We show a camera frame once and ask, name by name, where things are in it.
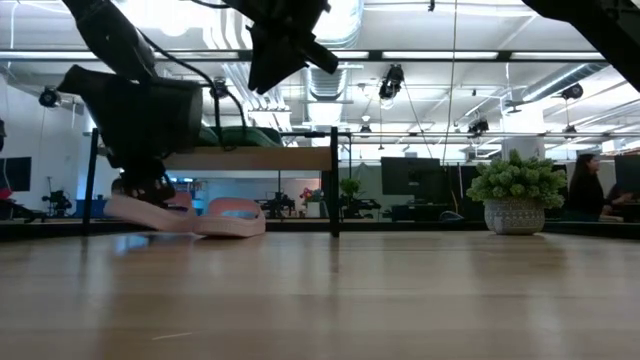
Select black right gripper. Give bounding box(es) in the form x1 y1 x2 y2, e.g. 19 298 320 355
222 0 340 95

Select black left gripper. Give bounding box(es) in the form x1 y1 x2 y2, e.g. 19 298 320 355
57 64 204 201

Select pink rubber slide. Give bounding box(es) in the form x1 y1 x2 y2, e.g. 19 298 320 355
192 197 268 239
103 191 197 234

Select green rubber slide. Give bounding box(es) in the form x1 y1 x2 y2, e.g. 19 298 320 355
215 125 284 149
197 126 221 148

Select small green background plant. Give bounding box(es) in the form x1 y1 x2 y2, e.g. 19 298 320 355
339 176 362 202

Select pink flowers in white pot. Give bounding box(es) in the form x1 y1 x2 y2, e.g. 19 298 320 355
298 186 325 219

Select black computer monitor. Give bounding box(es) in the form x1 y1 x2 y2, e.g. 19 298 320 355
380 156 443 197
613 154 640 194

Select white building column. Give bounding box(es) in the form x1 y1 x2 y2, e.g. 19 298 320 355
500 107 547 162

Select green potted plant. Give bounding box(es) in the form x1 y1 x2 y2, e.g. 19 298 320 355
465 148 569 237

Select person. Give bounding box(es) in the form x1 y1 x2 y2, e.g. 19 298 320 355
563 153 634 223

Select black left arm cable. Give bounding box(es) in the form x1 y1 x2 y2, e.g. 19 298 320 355
134 27 251 152

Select wooden shelf with black frame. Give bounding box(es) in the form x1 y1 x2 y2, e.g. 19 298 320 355
82 126 341 239

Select black wall screen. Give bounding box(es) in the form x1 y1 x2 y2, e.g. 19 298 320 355
0 155 33 193

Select thin hanging cable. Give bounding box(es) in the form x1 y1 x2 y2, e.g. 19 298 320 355
441 0 460 162

